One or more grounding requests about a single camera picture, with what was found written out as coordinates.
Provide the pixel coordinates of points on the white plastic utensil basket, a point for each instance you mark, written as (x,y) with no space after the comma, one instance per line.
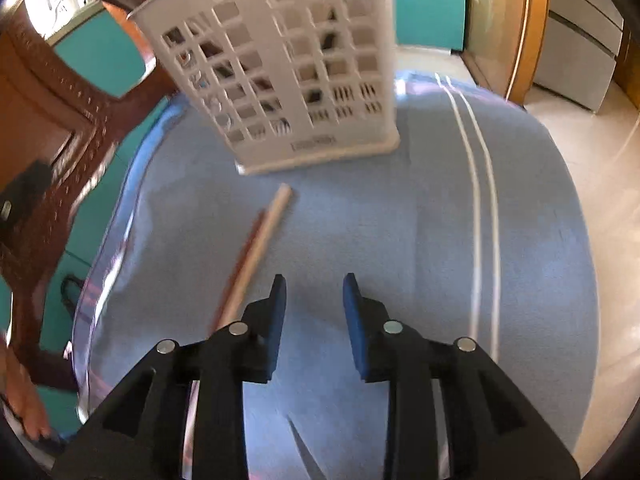
(320,147)

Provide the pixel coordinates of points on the wooden framed glass door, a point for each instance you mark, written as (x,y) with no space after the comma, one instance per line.
(500,25)

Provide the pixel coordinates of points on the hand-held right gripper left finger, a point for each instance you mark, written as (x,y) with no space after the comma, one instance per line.
(272,330)

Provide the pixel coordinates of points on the grey drawer cabinet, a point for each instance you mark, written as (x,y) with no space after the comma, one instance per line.
(575,60)

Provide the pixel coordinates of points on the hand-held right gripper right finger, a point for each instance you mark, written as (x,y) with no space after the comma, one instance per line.
(357,330)

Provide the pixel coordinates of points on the teal cabinet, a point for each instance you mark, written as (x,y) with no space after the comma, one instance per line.
(425,5)

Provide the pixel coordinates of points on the beige chopstick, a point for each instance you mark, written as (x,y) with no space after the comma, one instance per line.
(265,240)

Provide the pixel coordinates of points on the blue striped towel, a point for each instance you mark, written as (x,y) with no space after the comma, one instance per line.
(400,210)

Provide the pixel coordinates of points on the person's left hand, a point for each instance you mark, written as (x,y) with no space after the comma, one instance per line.
(25,395)

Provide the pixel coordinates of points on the carved wooden chair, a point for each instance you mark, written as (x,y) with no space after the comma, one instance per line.
(50,110)

